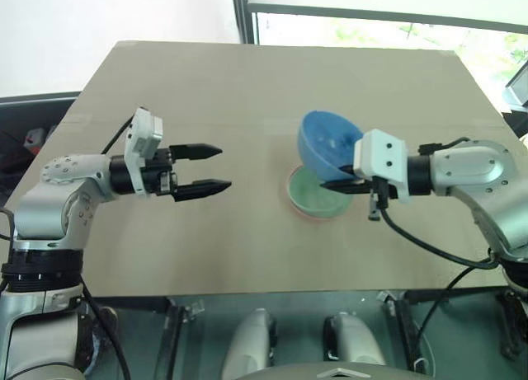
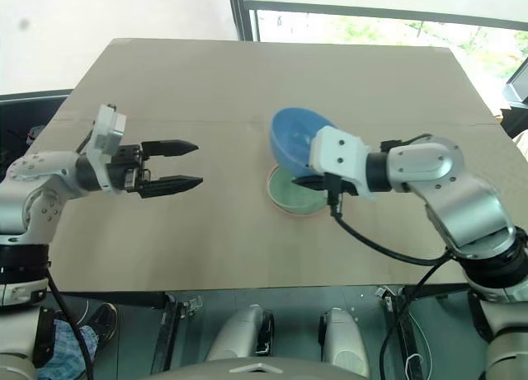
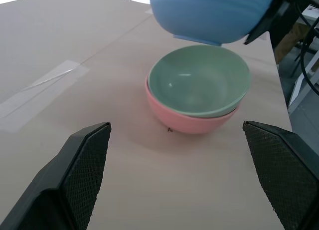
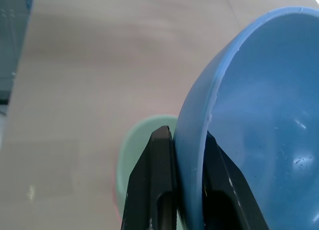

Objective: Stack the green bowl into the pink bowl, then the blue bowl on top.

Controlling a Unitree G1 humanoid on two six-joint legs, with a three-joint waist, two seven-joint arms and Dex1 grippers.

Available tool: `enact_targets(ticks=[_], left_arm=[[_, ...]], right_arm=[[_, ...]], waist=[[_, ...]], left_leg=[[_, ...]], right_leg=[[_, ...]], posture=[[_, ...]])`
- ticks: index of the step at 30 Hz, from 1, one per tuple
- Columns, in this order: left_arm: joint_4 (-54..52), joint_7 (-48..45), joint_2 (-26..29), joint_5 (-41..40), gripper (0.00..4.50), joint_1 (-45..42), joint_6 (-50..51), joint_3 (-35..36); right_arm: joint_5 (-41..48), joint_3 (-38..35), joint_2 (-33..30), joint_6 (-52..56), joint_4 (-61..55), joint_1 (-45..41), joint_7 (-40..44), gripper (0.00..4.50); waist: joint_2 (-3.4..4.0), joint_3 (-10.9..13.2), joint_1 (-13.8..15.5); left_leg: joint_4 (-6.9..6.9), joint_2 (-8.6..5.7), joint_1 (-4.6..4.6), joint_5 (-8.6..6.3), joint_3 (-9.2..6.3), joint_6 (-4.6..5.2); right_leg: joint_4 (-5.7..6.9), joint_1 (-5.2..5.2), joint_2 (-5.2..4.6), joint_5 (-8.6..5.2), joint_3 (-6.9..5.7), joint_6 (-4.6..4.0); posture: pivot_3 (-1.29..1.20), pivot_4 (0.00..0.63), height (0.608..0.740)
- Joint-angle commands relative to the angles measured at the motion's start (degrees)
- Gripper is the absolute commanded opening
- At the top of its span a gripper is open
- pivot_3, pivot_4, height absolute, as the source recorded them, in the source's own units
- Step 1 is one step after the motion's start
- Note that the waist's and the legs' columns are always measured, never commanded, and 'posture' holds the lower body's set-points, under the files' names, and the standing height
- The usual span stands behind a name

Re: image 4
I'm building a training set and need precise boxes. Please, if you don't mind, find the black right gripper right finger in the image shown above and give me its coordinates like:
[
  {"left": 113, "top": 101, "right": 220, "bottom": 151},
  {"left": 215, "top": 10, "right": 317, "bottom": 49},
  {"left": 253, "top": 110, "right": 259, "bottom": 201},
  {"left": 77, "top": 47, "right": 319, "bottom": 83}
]
[{"left": 200, "top": 130, "right": 270, "bottom": 230}]

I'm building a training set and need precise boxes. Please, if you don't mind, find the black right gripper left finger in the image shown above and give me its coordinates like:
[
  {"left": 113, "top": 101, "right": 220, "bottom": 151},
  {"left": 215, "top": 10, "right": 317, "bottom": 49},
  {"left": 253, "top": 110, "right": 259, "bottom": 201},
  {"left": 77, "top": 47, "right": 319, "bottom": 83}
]
[{"left": 121, "top": 126, "right": 178, "bottom": 230}]

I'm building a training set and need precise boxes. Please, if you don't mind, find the blue bowl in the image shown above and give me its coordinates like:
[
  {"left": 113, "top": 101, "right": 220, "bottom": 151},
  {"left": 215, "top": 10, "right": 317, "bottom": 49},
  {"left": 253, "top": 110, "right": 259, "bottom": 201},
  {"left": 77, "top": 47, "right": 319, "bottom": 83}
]
[{"left": 173, "top": 6, "right": 319, "bottom": 230}]

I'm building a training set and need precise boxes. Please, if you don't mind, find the green bowl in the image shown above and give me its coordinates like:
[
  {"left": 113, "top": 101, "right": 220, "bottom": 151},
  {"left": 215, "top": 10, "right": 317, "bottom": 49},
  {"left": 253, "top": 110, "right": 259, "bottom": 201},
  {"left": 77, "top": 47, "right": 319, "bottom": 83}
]
[{"left": 116, "top": 115, "right": 179, "bottom": 211}]

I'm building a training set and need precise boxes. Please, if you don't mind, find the blue plastic crate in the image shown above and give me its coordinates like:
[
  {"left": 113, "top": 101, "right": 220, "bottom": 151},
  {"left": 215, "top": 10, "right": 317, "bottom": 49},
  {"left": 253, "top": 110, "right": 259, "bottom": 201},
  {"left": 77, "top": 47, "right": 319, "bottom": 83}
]
[{"left": 0, "top": 0, "right": 34, "bottom": 103}]

